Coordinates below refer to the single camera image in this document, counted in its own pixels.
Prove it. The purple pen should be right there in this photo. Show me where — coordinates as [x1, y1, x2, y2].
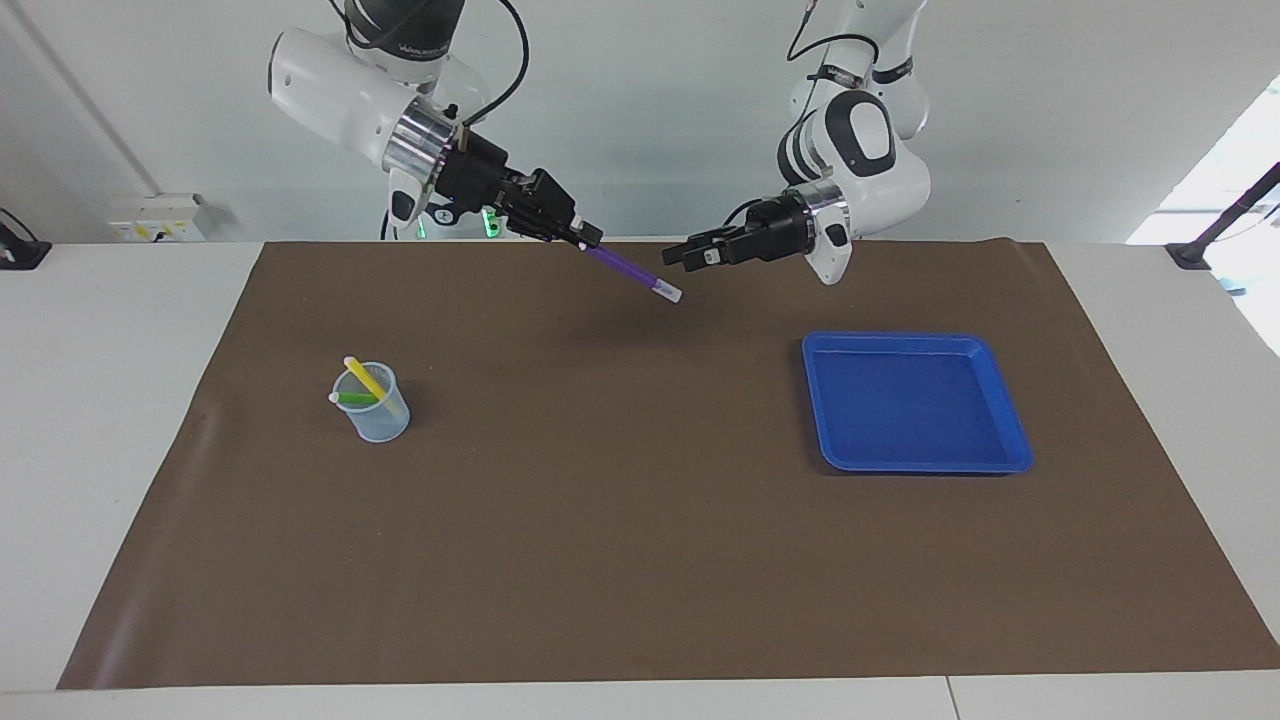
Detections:
[582, 244, 684, 305]

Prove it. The yellow pen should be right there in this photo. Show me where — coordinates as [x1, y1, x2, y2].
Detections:
[342, 355, 387, 402]

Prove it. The blue plastic tray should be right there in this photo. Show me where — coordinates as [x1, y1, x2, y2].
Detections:
[801, 331, 1035, 476]

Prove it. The clear plastic cup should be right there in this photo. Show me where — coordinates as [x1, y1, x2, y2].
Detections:
[332, 361, 412, 445]

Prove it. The brown table mat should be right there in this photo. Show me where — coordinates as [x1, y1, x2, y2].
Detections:
[57, 239, 1280, 691]

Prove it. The black clamp with pole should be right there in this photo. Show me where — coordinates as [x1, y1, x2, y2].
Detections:
[1164, 160, 1280, 272]

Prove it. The black table clamp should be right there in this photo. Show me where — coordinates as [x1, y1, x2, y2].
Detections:
[0, 207, 54, 272]

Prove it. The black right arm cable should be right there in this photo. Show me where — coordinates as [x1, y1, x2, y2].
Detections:
[438, 0, 531, 129]

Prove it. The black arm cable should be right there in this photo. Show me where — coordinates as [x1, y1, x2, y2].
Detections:
[786, 0, 886, 63]
[438, 0, 531, 129]

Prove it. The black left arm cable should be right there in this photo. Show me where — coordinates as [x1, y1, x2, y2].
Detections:
[786, 0, 886, 63]

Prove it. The white wall socket box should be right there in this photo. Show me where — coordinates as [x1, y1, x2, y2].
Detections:
[107, 192, 212, 245]

